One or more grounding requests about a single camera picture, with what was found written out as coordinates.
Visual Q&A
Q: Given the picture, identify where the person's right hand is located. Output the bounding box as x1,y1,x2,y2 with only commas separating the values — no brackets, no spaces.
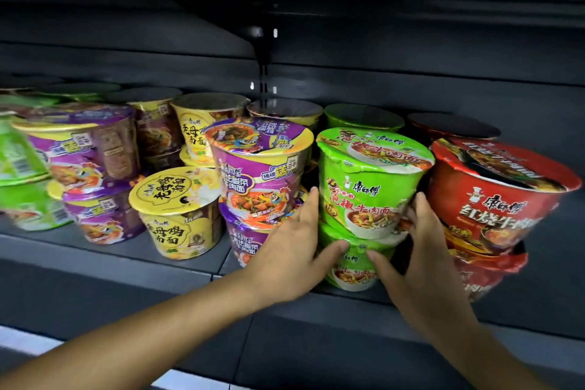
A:
365,192,477,340

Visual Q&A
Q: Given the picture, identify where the person's left hand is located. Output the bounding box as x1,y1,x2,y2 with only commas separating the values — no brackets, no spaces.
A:
242,187,350,308

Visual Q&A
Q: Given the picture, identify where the dark metal store shelving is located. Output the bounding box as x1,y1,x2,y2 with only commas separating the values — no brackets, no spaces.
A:
0,0,585,390

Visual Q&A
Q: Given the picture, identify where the person's left forearm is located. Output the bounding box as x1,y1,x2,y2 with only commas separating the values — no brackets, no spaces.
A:
0,273,271,390

